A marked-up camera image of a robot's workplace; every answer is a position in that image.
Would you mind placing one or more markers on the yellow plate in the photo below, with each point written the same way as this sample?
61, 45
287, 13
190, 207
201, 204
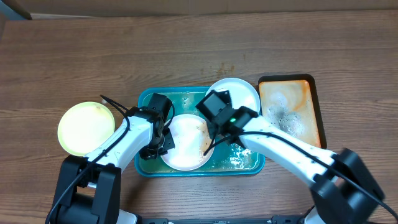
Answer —
84, 127

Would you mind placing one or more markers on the white plate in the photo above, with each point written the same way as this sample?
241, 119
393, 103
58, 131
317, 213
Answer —
191, 138
241, 93

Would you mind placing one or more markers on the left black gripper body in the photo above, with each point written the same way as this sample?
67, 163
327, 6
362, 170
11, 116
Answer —
159, 147

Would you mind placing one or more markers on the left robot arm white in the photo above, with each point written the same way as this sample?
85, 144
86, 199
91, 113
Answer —
89, 187

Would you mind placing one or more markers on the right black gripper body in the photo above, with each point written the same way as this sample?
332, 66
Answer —
212, 129

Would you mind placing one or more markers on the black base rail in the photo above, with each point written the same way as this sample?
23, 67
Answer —
276, 219

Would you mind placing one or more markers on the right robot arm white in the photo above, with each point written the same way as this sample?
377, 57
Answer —
342, 188

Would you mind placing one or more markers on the teal plastic tray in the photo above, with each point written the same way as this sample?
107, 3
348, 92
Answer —
227, 159

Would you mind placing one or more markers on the black tray with soapy water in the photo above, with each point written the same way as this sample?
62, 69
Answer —
290, 103

